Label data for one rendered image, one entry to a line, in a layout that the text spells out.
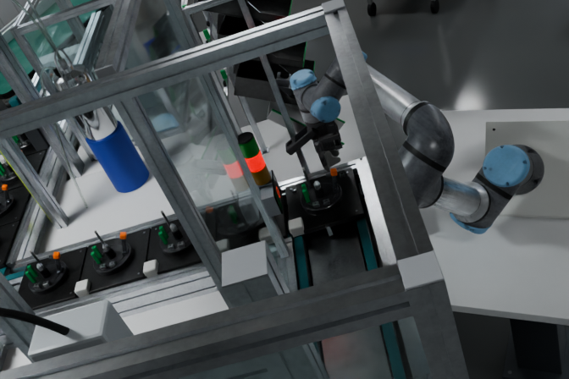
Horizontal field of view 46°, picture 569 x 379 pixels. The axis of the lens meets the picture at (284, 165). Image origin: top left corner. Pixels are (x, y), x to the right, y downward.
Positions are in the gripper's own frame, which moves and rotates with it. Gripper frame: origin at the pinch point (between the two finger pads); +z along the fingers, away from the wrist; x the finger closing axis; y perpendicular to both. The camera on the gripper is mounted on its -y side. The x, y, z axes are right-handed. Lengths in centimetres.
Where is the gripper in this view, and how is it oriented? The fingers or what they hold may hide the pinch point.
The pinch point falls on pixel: (326, 168)
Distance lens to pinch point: 212.8
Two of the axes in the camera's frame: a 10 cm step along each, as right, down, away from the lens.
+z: 3.0, 7.5, 5.9
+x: -0.7, -6.0, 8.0
